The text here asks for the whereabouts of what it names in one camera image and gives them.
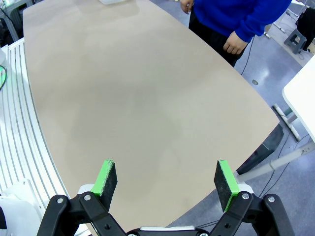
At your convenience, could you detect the grey step stool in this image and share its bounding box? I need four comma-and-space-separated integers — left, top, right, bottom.
283, 28, 308, 55

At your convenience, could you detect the large white table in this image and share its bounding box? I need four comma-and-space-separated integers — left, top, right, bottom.
236, 55, 315, 184

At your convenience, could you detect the person in black sweater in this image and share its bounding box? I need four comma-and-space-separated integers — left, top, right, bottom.
296, 7, 315, 52

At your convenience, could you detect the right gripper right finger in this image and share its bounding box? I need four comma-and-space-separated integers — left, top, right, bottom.
209, 159, 295, 236

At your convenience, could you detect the person in blue hoodie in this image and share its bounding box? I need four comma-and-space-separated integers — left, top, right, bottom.
180, 0, 292, 67

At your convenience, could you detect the white slotted base plate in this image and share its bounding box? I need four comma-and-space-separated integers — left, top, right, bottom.
0, 36, 91, 236

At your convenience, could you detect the person's right hand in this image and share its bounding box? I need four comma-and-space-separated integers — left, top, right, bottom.
180, 0, 195, 15

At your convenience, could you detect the person's left forearm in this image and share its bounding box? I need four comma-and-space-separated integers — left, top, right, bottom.
233, 4, 292, 43

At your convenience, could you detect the black table leg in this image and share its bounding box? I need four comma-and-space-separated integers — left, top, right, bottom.
236, 122, 285, 176

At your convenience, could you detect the person's left hand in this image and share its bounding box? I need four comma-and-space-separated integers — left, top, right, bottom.
223, 31, 249, 55

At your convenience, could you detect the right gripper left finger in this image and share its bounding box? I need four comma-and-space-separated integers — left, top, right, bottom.
36, 159, 129, 236

